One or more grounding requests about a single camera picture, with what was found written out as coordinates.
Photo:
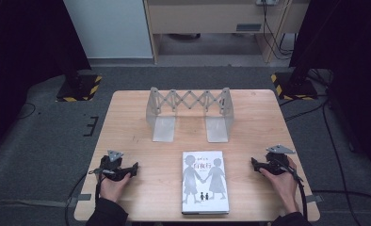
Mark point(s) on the black stand with striped base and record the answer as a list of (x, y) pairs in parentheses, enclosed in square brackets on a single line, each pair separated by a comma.
[(295, 86), (80, 88)]

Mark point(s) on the grey tape strip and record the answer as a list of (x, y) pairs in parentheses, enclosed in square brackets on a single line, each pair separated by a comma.
[(83, 197), (314, 198)]

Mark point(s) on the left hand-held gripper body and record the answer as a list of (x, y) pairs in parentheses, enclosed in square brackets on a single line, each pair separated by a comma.
[(111, 166)]

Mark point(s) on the expandable white metal book rack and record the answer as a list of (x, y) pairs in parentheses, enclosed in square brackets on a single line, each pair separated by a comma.
[(163, 128)]

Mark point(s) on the white hardcover book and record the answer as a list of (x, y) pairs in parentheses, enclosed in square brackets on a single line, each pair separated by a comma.
[(205, 201)]

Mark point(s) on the white power strip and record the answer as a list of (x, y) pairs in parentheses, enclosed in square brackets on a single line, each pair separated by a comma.
[(267, 2)]

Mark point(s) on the white cabinet panel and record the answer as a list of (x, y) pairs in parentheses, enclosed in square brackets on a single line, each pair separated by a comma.
[(111, 28)]

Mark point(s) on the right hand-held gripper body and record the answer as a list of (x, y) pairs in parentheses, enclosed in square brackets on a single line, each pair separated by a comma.
[(276, 161)]

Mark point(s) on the black curtain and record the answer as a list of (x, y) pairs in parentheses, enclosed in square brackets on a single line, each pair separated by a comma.
[(23, 62), (353, 62)]

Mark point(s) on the light wooden desk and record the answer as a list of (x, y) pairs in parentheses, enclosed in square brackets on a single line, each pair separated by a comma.
[(205, 15)]

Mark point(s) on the person's right hand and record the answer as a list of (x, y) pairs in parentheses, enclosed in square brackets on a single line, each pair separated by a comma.
[(282, 188)]

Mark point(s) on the person's left hand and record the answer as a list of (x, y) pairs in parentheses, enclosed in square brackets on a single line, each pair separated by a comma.
[(113, 188)]

